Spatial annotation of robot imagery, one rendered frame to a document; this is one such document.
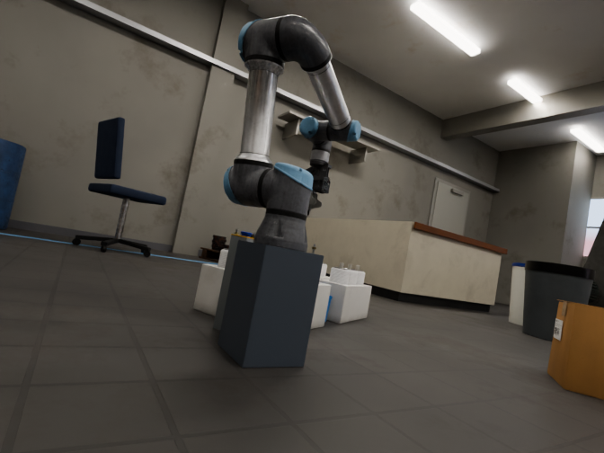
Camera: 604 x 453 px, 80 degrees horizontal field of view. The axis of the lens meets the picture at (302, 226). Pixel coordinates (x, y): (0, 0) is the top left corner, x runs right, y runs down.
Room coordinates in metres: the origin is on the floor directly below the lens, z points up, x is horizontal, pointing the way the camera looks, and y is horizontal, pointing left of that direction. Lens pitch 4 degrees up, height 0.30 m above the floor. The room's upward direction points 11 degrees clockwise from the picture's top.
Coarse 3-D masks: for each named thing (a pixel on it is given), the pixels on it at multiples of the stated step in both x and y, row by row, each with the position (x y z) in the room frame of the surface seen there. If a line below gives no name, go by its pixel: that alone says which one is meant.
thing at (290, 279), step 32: (256, 256) 0.91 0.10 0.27; (288, 256) 0.91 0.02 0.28; (320, 256) 0.97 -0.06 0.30; (256, 288) 0.88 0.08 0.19; (288, 288) 0.92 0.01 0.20; (224, 320) 1.02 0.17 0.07; (256, 320) 0.89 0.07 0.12; (288, 320) 0.93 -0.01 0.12; (256, 352) 0.89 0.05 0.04; (288, 352) 0.94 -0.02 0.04
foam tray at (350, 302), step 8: (320, 280) 1.77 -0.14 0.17; (328, 280) 1.82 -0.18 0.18; (336, 288) 1.72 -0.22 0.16; (344, 288) 1.70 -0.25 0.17; (352, 288) 1.77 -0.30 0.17; (360, 288) 1.87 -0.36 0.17; (368, 288) 1.98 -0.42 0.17; (336, 296) 1.72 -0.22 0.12; (344, 296) 1.70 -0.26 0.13; (352, 296) 1.79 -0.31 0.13; (360, 296) 1.89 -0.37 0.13; (368, 296) 2.00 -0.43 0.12; (336, 304) 1.71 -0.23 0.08; (344, 304) 1.71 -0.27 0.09; (352, 304) 1.81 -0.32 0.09; (360, 304) 1.91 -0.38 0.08; (368, 304) 2.02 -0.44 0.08; (328, 312) 1.73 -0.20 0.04; (336, 312) 1.71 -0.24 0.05; (344, 312) 1.73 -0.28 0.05; (352, 312) 1.82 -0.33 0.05; (360, 312) 1.93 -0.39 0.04; (328, 320) 1.73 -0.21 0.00; (336, 320) 1.71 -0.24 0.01; (344, 320) 1.74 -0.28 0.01; (352, 320) 1.84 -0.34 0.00
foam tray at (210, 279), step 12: (204, 264) 1.42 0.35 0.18; (204, 276) 1.41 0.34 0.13; (216, 276) 1.38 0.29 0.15; (204, 288) 1.41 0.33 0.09; (216, 288) 1.38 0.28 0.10; (324, 288) 1.51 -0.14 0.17; (204, 300) 1.40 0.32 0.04; (216, 300) 1.37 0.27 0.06; (324, 300) 1.53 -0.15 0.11; (204, 312) 1.40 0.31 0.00; (324, 312) 1.55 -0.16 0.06; (312, 324) 1.46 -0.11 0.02
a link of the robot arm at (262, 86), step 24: (264, 24) 0.95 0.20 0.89; (240, 48) 1.00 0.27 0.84; (264, 48) 0.96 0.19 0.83; (264, 72) 0.98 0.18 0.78; (264, 96) 0.99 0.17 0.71; (264, 120) 1.01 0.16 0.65; (264, 144) 1.02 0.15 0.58; (240, 168) 1.01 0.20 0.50; (264, 168) 1.02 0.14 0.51; (240, 192) 1.02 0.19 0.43
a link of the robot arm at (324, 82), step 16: (288, 16) 0.92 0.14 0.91; (288, 32) 0.92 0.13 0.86; (304, 32) 0.92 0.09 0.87; (320, 32) 0.95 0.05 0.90; (288, 48) 0.94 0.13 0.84; (304, 48) 0.94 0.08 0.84; (320, 48) 0.95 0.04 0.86; (304, 64) 0.98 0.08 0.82; (320, 64) 0.98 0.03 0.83; (320, 80) 1.04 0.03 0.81; (336, 80) 1.08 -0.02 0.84; (320, 96) 1.10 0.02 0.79; (336, 96) 1.10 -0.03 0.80; (336, 112) 1.15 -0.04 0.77; (336, 128) 1.22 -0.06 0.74; (352, 128) 1.23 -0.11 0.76
